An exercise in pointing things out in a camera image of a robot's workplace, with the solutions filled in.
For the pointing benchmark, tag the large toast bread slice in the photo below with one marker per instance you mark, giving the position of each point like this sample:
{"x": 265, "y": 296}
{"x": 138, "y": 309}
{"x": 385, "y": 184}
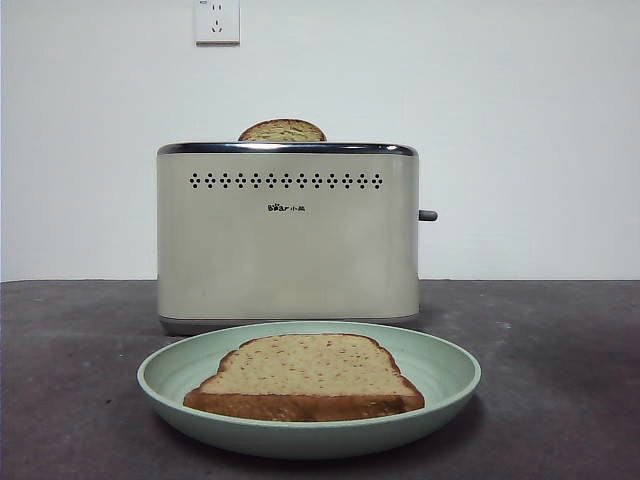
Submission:
{"x": 305, "y": 370}

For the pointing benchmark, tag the cream toaster with chrome top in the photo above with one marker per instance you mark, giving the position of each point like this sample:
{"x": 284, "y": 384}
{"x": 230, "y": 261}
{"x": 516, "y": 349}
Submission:
{"x": 285, "y": 260}

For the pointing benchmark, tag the small seeded bread slice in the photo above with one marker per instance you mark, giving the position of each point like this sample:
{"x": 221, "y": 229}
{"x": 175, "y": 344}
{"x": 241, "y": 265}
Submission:
{"x": 282, "y": 131}

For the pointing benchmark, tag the white wall power socket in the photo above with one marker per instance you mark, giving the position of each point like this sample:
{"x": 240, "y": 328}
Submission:
{"x": 217, "y": 22}

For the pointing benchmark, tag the pale green round plate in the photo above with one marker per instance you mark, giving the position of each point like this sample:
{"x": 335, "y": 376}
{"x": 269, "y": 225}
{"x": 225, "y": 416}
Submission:
{"x": 300, "y": 440}

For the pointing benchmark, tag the grey toaster lever knob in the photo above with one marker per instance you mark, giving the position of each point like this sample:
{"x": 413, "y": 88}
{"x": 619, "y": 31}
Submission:
{"x": 429, "y": 215}

